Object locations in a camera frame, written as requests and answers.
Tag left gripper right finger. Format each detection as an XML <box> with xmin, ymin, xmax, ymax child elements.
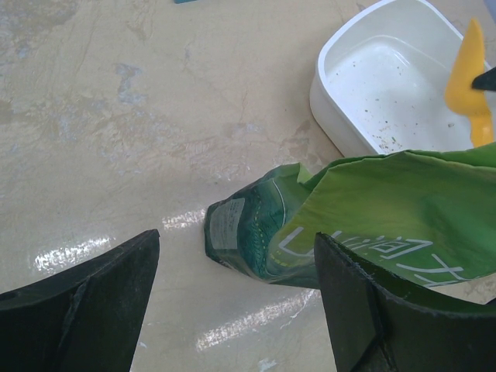
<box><xmin>314</xmin><ymin>232</ymin><xmax>495</xmax><ymax>371</ymax></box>

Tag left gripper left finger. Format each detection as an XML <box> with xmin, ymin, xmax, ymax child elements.
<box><xmin>1</xmin><ymin>229</ymin><xmax>160</xmax><ymax>371</ymax></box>

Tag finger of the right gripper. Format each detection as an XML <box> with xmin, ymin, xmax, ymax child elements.
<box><xmin>471</xmin><ymin>67</ymin><xmax>496</xmax><ymax>92</ymax></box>

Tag orange plastic scoop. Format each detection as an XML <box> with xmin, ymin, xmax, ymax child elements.
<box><xmin>444</xmin><ymin>19</ymin><xmax>494</xmax><ymax>147</ymax></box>

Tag white litter box tray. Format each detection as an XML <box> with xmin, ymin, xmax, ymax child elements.
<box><xmin>309</xmin><ymin>1</ymin><xmax>472</xmax><ymax>157</ymax></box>

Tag green litter bag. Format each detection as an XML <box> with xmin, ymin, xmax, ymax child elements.
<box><xmin>204</xmin><ymin>144</ymin><xmax>495</xmax><ymax>294</ymax></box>

